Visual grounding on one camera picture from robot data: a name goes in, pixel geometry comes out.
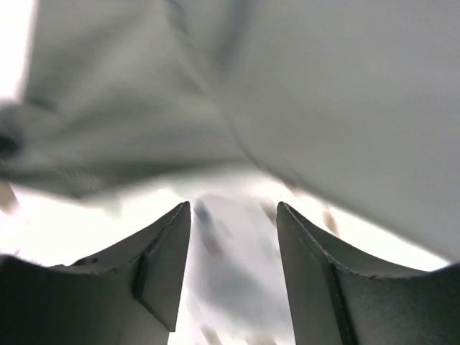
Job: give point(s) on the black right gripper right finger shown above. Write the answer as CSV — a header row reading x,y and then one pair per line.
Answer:
x,y
339,294

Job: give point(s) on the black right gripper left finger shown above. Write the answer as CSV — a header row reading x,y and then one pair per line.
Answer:
x,y
128,293

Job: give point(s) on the grey t shirt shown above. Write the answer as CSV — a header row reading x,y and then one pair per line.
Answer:
x,y
355,101

